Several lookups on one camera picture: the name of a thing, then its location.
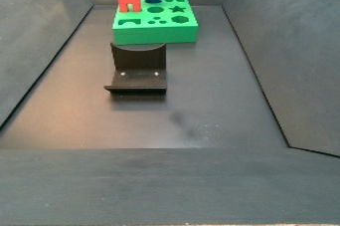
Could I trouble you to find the green shape sorter block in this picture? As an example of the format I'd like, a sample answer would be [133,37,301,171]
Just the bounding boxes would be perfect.
[113,0,197,45]

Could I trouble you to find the black curved fixture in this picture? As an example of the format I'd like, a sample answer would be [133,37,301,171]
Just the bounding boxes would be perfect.
[104,44,168,93]

